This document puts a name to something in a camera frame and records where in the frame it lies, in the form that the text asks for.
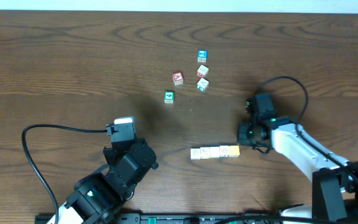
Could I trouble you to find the red letter A block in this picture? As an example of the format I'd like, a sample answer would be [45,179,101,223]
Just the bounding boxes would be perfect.
[172,72,184,85]

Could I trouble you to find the teal side wooden block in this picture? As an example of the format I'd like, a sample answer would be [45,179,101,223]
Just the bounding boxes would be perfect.
[196,78,209,92]

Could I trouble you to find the red M side block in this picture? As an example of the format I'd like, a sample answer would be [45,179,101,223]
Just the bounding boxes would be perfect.
[196,65,209,78]

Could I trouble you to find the plain engraved wooden block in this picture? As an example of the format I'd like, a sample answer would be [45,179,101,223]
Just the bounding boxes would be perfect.
[200,147,211,159]

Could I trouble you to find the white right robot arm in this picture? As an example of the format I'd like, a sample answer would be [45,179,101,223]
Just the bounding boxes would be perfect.
[238,93,358,223]

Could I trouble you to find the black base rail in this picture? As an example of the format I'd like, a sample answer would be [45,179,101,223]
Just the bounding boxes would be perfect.
[34,204,312,224]

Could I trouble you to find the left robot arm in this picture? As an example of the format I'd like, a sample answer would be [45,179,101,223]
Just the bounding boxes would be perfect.
[48,139,158,223]

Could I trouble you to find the blue top wooden block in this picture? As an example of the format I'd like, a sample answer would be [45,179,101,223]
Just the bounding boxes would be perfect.
[197,50,208,63]

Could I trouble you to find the green 4 number block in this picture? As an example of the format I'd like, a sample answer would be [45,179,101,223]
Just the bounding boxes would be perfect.
[164,91,175,104]

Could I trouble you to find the plain block blue side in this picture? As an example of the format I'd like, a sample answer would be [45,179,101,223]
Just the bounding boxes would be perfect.
[190,148,201,160]

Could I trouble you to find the yellow wooden block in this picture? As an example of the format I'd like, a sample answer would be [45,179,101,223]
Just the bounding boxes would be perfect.
[229,145,240,157]

